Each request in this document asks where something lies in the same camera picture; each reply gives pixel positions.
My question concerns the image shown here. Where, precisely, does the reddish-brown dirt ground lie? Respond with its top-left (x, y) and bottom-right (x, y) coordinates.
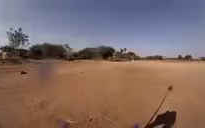
top-left (0, 59), bottom-right (205, 128)

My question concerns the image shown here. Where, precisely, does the row of dark bushes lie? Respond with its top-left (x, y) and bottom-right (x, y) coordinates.
top-left (0, 42), bottom-right (205, 62)

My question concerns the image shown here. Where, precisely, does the robot's own part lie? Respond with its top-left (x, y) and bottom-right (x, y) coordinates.
top-left (132, 121), bottom-right (141, 128)
top-left (57, 119), bottom-right (70, 128)

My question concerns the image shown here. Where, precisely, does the tall thin leafy tree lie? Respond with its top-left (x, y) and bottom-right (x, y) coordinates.
top-left (5, 27), bottom-right (30, 51)

